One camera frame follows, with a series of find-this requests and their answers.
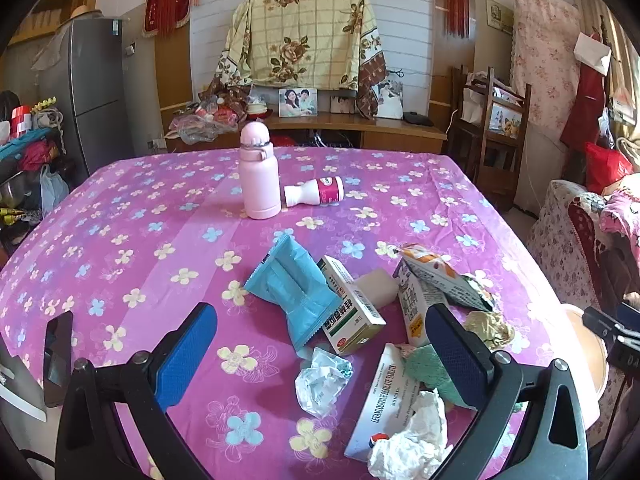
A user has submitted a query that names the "white pink-label yogurt bottle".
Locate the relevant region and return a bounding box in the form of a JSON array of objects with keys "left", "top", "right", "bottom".
[{"left": 283, "top": 176, "right": 345, "bottom": 209}]

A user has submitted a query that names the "framed couple photo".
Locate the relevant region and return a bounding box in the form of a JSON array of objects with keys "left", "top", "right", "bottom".
[{"left": 278, "top": 88, "right": 319, "bottom": 118}]

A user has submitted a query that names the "floral covered sofa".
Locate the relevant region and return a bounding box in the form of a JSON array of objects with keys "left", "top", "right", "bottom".
[{"left": 525, "top": 177, "right": 640, "bottom": 311}]

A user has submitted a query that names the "white drink carton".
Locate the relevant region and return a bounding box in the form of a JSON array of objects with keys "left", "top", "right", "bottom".
[{"left": 392, "top": 255, "right": 451, "bottom": 348}]

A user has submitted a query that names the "white tissue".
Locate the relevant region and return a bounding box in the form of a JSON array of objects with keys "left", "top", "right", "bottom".
[{"left": 367, "top": 389, "right": 453, "bottom": 480}]

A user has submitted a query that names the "small wall picture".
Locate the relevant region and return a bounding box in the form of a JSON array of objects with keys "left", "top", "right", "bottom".
[{"left": 486, "top": 0, "right": 515, "bottom": 36}]

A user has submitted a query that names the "pink thermos bottle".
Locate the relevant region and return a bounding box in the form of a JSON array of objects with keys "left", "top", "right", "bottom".
[{"left": 238, "top": 122, "right": 281, "bottom": 221}]

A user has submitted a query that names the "clear plastic wrapper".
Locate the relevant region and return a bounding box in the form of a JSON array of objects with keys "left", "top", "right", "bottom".
[{"left": 294, "top": 347, "right": 353, "bottom": 418}]

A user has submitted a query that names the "pile of plastic bags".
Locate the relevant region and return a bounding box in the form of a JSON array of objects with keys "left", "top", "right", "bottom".
[{"left": 167, "top": 112, "right": 241, "bottom": 145}]

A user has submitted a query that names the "grey refrigerator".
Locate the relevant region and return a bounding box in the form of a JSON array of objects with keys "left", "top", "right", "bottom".
[{"left": 37, "top": 17, "right": 136, "bottom": 176}]

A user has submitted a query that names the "purple floral tablecloth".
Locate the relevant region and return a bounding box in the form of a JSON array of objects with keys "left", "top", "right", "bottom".
[{"left": 0, "top": 146, "right": 566, "bottom": 480}]

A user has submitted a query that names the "dark red hanging garment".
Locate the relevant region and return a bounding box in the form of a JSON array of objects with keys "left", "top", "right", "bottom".
[{"left": 560, "top": 32, "right": 608, "bottom": 151}]

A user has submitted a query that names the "white foam block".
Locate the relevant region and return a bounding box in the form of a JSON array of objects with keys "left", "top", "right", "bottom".
[{"left": 354, "top": 267, "right": 399, "bottom": 308}]

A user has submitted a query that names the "yellow floral checked cloth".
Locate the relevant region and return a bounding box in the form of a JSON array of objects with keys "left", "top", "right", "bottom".
[{"left": 212, "top": 0, "right": 388, "bottom": 118}]

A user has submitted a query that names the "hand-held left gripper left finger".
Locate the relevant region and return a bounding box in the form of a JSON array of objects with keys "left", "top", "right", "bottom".
[{"left": 55, "top": 302, "right": 218, "bottom": 480}]

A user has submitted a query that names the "teal plastic packet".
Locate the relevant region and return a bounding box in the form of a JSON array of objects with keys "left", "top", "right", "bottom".
[{"left": 244, "top": 232, "right": 342, "bottom": 352}]

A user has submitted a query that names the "beige tissue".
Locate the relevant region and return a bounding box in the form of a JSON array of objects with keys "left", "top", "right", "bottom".
[{"left": 462, "top": 310, "right": 516, "bottom": 352}]

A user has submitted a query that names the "picture printed box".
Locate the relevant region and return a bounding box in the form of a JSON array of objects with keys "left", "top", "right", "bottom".
[{"left": 487, "top": 102, "right": 523, "bottom": 138}]

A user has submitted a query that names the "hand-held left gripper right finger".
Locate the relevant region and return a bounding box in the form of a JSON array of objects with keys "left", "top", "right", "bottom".
[{"left": 425, "top": 304, "right": 590, "bottom": 480}]

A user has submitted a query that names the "pink printed blanket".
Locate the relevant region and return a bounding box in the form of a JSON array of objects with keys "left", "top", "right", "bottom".
[{"left": 597, "top": 175, "right": 640, "bottom": 246}]

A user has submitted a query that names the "red plastic bag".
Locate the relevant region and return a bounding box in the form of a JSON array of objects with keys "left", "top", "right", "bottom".
[{"left": 584, "top": 141, "right": 633, "bottom": 195}]

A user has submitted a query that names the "green white medicine box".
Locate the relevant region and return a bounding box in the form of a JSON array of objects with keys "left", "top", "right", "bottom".
[{"left": 316, "top": 255, "right": 387, "bottom": 356}]

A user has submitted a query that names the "green orange snack wrapper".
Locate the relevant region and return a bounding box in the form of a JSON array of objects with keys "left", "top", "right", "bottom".
[{"left": 395, "top": 243, "right": 496, "bottom": 313}]

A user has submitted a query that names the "white plastic bag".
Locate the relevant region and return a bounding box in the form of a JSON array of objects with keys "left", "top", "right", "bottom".
[{"left": 39, "top": 164, "right": 70, "bottom": 218}]

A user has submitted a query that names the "beige curtain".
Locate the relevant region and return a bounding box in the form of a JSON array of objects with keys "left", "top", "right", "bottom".
[{"left": 575, "top": 0, "right": 640, "bottom": 126}]

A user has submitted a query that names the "white round waste bin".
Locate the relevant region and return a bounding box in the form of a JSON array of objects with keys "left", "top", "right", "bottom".
[{"left": 560, "top": 305, "right": 608, "bottom": 433}]

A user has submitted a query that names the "black phone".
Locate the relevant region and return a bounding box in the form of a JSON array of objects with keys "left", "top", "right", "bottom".
[{"left": 42, "top": 310, "right": 74, "bottom": 408}]

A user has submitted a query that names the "pink floral appliance cover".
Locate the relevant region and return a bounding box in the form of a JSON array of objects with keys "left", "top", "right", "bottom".
[{"left": 510, "top": 0, "right": 583, "bottom": 131}]

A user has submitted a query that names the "white paper bag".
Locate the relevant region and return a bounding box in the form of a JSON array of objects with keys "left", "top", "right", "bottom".
[{"left": 573, "top": 32, "right": 612, "bottom": 75}]

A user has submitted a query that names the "wedding photo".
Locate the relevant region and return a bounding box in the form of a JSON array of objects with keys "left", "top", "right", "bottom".
[{"left": 375, "top": 80, "right": 404, "bottom": 121}]

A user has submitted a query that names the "dark wooden chair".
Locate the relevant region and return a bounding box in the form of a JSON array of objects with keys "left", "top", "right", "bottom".
[{"left": 447, "top": 65, "right": 532, "bottom": 211}]

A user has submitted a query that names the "white tablet box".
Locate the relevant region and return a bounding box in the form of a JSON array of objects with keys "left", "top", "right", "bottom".
[{"left": 344, "top": 342, "right": 451, "bottom": 463}]

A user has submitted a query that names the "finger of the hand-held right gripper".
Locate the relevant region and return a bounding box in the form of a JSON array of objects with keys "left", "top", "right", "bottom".
[
  {"left": 582, "top": 306, "right": 628, "bottom": 342},
  {"left": 619, "top": 302, "right": 640, "bottom": 333}
]

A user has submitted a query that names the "wooden cabinet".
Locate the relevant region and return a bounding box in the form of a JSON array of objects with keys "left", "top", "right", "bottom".
[{"left": 165, "top": 110, "right": 447, "bottom": 153}]

